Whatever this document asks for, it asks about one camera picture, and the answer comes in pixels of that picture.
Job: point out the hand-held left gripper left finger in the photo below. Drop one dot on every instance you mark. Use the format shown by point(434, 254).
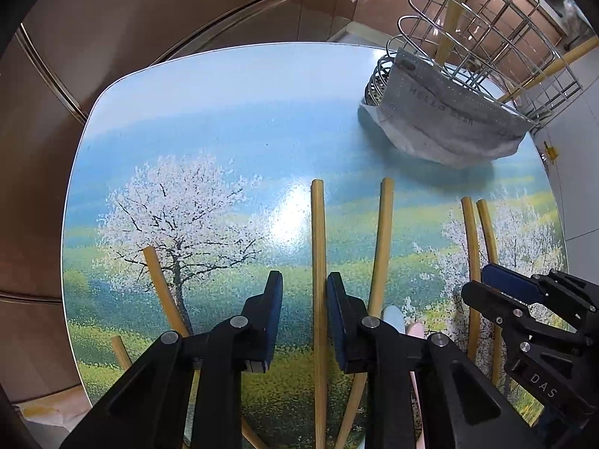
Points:
point(274, 311)

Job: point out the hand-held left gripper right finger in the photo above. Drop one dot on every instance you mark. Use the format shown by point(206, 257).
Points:
point(336, 318)

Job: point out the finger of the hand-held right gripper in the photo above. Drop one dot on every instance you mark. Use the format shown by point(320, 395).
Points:
point(489, 301)
point(510, 283)

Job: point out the light blue ceramic spoon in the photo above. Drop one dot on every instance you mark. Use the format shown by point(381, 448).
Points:
point(392, 318)

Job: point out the pink ceramic spoon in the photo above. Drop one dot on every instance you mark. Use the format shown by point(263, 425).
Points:
point(415, 329)

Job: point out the small yellow object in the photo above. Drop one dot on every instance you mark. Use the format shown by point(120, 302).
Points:
point(552, 153)

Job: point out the grey holder liner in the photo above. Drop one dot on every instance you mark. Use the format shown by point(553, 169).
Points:
point(435, 117)

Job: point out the yellow printed plastic bag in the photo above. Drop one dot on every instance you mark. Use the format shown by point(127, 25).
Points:
point(32, 411)

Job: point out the brown kitchen cabinet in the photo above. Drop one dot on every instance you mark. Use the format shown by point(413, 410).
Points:
point(117, 32)

